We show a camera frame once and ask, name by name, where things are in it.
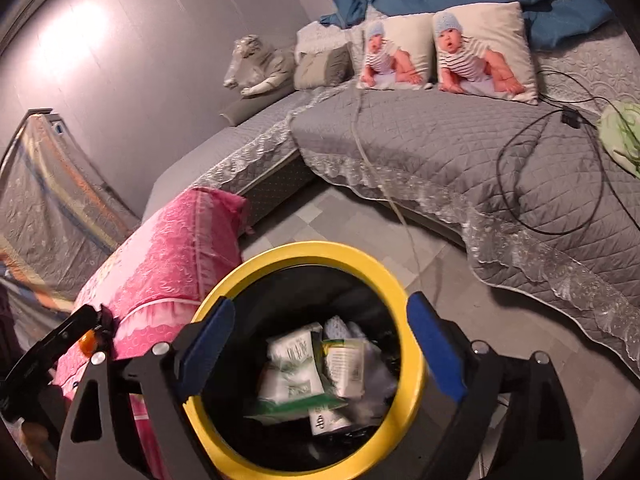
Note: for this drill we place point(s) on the grey quilted sofa cover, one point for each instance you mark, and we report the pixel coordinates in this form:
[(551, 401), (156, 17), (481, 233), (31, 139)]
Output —
[(538, 206)]

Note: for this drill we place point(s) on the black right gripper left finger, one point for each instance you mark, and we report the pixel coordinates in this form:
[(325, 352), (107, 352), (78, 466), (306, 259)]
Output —
[(100, 439)]

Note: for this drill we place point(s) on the left baby print pillow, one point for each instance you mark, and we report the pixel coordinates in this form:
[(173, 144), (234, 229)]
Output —
[(398, 53)]

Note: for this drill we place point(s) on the purple foam fruit net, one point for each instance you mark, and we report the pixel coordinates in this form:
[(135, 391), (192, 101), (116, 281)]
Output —
[(336, 329)]

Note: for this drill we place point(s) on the grey green cushion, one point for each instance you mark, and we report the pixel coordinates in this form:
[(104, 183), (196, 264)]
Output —
[(328, 68)]

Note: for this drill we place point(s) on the peeled orange peel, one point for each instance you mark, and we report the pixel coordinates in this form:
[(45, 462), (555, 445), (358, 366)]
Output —
[(91, 342)]

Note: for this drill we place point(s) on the green cloth bundle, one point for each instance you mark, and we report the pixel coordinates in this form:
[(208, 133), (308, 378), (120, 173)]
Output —
[(619, 130)]

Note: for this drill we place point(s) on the grey bolster cushion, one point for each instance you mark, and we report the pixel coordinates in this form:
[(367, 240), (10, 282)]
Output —
[(245, 108)]

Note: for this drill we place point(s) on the white tiger plush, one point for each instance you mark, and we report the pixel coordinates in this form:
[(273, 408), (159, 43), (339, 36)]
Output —
[(258, 68)]

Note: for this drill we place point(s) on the baby print pillow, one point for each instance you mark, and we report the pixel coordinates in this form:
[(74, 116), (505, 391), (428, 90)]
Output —
[(398, 53), (482, 50)]

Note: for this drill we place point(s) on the flat green tissue pack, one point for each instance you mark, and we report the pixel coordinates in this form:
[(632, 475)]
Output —
[(325, 413)]

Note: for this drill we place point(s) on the yellow rimmed trash bin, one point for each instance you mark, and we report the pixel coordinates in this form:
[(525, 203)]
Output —
[(283, 290)]

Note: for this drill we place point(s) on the striped grey hanging sheet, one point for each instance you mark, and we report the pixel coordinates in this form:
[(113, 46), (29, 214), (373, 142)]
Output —
[(60, 221)]

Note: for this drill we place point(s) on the green white tissue pack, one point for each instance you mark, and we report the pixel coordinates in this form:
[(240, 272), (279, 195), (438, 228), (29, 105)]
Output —
[(293, 368)]

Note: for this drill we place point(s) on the left hand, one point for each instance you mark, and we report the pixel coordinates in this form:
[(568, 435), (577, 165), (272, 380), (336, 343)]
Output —
[(36, 439)]

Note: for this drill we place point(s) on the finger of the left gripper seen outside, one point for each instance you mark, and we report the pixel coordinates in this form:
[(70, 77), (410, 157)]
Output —
[(28, 374)]

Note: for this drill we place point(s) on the right baby print pillow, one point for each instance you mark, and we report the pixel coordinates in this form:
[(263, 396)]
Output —
[(482, 50)]

